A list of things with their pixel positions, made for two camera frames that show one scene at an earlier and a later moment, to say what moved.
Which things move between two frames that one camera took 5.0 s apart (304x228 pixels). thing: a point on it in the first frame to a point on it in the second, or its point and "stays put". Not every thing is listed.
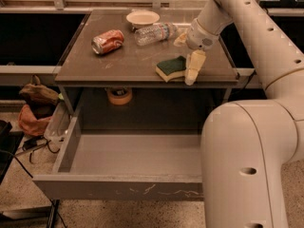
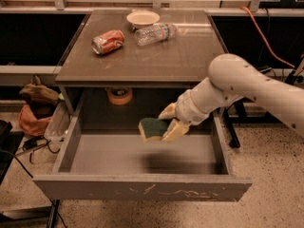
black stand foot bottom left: (46, 217) stays put
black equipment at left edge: (9, 142) stays put
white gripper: (199, 37) to (187, 109)
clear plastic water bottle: (154, 33) stays put
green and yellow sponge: (171, 68) to (152, 128)
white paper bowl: (142, 18) stays put
